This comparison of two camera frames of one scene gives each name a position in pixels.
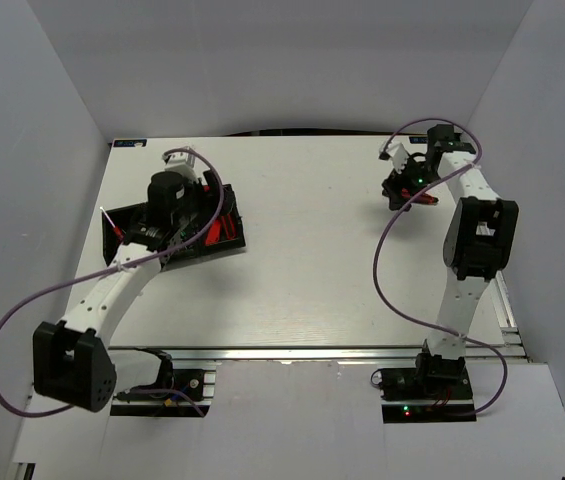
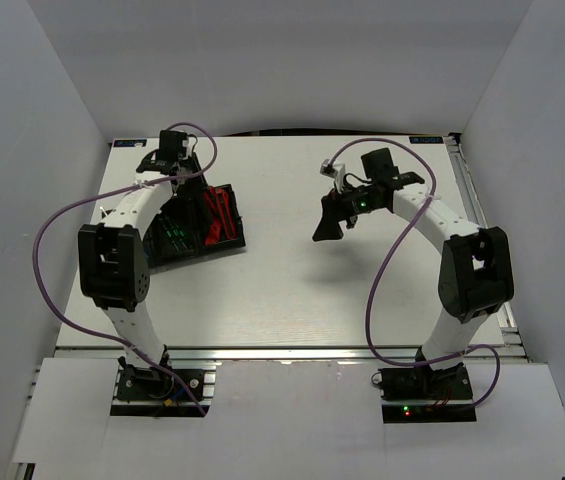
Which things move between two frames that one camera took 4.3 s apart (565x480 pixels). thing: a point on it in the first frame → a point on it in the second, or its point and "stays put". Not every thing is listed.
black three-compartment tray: x=224 y=232 stays put
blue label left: x=130 y=143 stays put
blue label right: x=418 y=139 stays put
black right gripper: x=396 y=182 → x=333 y=208
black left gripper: x=194 y=187 → x=196 y=188
